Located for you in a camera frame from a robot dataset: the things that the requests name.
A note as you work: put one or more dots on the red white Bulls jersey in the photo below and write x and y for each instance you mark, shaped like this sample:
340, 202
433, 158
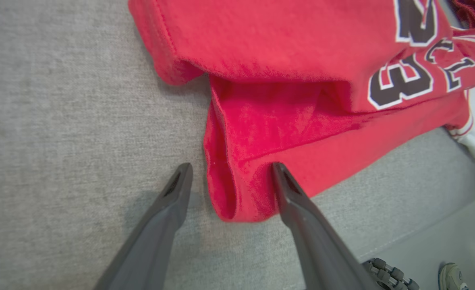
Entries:
285, 60

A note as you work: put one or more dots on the white grey sneaker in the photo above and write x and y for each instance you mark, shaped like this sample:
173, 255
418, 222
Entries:
451, 278

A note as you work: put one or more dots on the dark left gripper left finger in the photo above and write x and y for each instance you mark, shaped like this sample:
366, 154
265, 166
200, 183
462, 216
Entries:
156, 233

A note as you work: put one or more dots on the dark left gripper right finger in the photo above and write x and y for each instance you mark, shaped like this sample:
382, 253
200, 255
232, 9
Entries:
318, 245

